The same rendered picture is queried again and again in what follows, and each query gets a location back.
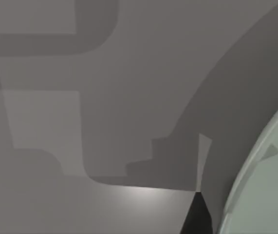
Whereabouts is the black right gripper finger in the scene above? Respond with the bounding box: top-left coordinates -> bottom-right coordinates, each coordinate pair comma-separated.
178,191 -> 214,234

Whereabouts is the pale green round plate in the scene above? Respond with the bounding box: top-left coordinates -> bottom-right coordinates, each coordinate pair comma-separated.
217,89 -> 278,234

